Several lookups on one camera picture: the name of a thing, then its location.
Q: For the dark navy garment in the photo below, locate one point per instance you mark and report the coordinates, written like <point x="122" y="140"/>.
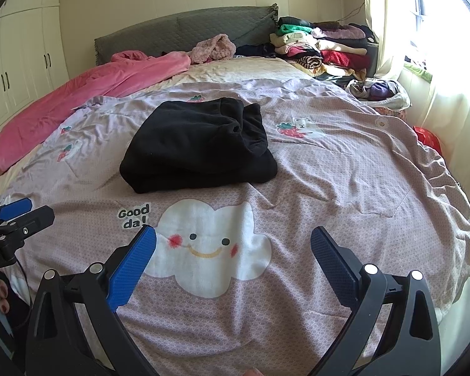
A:
<point x="256" y="50"/>

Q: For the red bag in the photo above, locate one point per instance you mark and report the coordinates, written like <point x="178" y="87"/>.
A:
<point x="429" y="137"/>

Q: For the white wardrobe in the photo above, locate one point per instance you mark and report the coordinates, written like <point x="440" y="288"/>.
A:
<point x="23" y="58"/>

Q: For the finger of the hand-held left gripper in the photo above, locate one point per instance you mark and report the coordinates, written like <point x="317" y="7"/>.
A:
<point x="15" y="208"/>
<point x="37" y="219"/>

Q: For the person's right hand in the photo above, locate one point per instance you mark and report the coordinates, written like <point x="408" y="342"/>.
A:
<point x="253" y="372"/>

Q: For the white round object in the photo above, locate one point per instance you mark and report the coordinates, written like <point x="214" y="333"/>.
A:
<point x="462" y="309"/>

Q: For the dark bedside cabinet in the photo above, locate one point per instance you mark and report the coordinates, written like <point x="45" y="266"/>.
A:
<point x="372" y="60"/>

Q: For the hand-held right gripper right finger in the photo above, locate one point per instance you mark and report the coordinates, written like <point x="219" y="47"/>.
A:
<point x="333" y="260"/>

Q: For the lilac printed quilt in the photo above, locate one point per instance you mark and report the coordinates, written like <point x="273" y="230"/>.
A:
<point x="317" y="188"/>

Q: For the pink duvet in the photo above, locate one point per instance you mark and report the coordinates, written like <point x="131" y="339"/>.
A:
<point x="62" y="98"/>

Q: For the window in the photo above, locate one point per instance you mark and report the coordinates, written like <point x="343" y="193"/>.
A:
<point x="434" y="15"/>

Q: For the cream bed sheet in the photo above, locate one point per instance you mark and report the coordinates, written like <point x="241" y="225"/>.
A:
<point x="250" y="70"/>

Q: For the grey quilted headboard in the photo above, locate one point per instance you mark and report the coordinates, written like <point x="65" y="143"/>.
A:
<point x="149" y="35"/>

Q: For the pink fluffy garment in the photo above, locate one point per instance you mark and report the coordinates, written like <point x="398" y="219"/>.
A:
<point x="211" y="49"/>

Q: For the white curtain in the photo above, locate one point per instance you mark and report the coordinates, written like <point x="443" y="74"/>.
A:
<point x="387" y="27"/>

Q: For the green object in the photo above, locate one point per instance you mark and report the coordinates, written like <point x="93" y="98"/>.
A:
<point x="420" y="73"/>

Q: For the black sweater with orange cuffs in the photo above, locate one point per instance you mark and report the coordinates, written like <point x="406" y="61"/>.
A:
<point x="196" y="145"/>

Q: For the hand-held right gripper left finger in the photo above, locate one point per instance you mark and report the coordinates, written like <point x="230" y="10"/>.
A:
<point x="135" y="268"/>

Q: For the person's left hand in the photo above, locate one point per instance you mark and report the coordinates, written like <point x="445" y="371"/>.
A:
<point x="3" y="293"/>

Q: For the plastic bag of clothes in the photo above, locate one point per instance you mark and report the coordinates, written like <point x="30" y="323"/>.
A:
<point x="380" y="90"/>

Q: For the stack of folded clothes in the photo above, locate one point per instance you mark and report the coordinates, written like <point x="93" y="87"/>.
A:
<point x="337" y="56"/>

